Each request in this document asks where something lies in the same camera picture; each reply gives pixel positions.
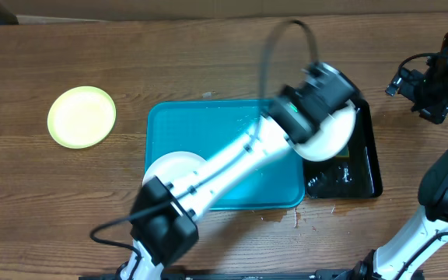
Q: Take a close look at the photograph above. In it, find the black rectangular tray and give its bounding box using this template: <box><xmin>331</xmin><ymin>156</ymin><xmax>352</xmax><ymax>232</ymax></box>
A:
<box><xmin>303</xmin><ymin>99</ymin><xmax>383</xmax><ymax>199</ymax></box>

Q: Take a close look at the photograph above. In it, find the green yellow scrub sponge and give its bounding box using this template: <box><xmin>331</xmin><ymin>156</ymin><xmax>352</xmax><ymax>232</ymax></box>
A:
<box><xmin>335</xmin><ymin>145</ymin><xmax>350</xmax><ymax>158</ymax></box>

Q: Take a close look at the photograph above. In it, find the lime green rimmed plate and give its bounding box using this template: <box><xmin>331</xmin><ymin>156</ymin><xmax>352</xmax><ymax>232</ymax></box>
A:
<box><xmin>47</xmin><ymin>86</ymin><xmax>117</xmax><ymax>149</ymax></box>

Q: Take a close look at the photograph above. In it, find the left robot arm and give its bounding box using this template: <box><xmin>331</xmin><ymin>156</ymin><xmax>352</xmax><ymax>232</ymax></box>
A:
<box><xmin>117</xmin><ymin>62</ymin><xmax>359</xmax><ymax>279</ymax></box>

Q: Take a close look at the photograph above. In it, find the teal plastic tray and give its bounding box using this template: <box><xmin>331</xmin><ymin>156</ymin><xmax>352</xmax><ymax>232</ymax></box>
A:
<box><xmin>145</xmin><ymin>100</ymin><xmax>305</xmax><ymax>211</ymax></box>

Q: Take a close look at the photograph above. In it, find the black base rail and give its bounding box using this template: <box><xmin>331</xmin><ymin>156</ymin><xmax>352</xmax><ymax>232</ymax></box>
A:
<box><xmin>79</xmin><ymin>268</ymin><xmax>365</xmax><ymax>280</ymax></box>

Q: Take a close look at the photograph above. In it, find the white plate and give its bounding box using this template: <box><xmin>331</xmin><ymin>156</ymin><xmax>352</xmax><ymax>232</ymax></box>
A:
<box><xmin>142</xmin><ymin>151</ymin><xmax>206</xmax><ymax>186</ymax></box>
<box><xmin>293</xmin><ymin>100</ymin><xmax>356</xmax><ymax>162</ymax></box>

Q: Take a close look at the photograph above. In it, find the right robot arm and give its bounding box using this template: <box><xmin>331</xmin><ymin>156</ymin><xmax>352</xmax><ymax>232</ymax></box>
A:
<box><xmin>339</xmin><ymin>33</ymin><xmax>448</xmax><ymax>279</ymax></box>

